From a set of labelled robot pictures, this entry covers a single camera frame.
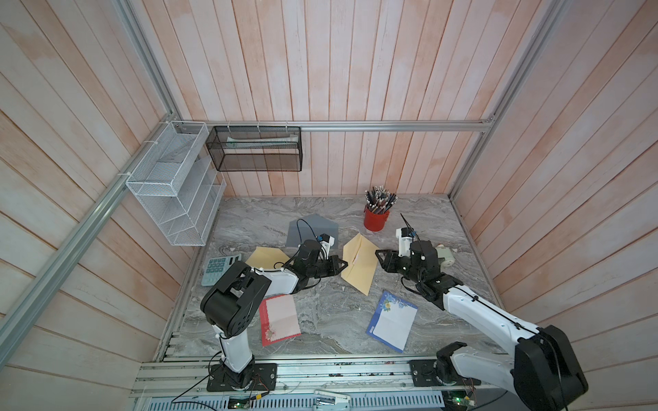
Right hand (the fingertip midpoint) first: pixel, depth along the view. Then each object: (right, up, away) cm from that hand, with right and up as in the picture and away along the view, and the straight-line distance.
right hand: (378, 250), depth 85 cm
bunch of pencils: (+2, +18, +10) cm, 21 cm away
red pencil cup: (+3, +10, +22) cm, 25 cm away
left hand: (-10, -7, +4) cm, 13 cm away
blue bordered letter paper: (+4, -24, -1) cm, 24 cm away
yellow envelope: (-42, -5, +18) cm, 46 cm away
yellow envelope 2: (-5, -2, +10) cm, 11 cm away
